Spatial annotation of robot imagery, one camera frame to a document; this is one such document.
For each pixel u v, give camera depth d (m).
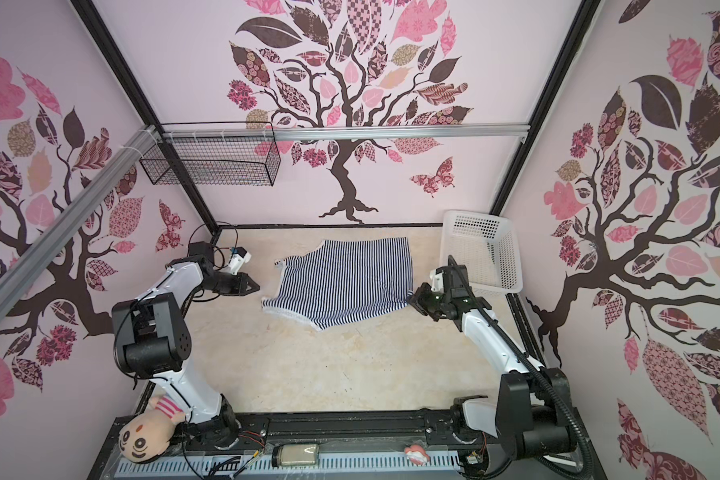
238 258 0.86
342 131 0.93
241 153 0.95
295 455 0.67
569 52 0.75
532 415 0.41
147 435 0.68
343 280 1.03
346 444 0.73
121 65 0.76
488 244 1.14
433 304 0.77
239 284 0.81
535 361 0.45
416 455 0.67
